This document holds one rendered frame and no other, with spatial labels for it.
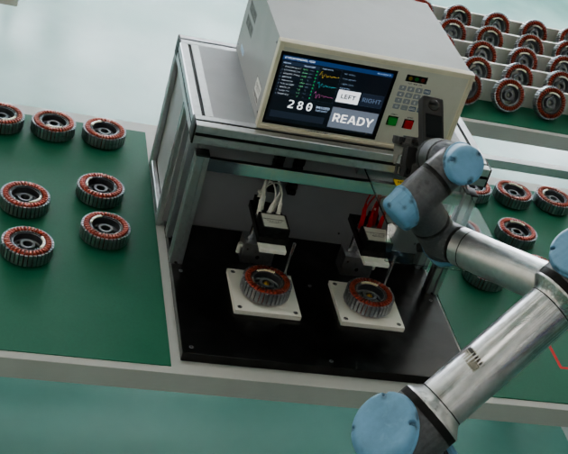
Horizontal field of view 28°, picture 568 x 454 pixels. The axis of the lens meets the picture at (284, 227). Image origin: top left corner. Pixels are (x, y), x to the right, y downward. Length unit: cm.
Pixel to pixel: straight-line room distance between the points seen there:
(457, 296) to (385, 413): 104
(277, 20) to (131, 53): 286
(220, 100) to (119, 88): 245
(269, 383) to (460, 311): 61
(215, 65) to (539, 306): 112
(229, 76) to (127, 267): 49
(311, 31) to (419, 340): 72
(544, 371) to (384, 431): 95
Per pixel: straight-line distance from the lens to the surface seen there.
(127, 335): 233
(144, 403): 331
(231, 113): 244
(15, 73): 487
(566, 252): 183
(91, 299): 240
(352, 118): 244
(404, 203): 206
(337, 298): 255
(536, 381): 262
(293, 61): 235
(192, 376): 228
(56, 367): 225
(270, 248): 246
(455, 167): 206
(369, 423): 178
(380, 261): 254
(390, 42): 249
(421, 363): 248
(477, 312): 275
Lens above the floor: 220
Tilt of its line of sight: 31 degrees down
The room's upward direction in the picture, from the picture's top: 17 degrees clockwise
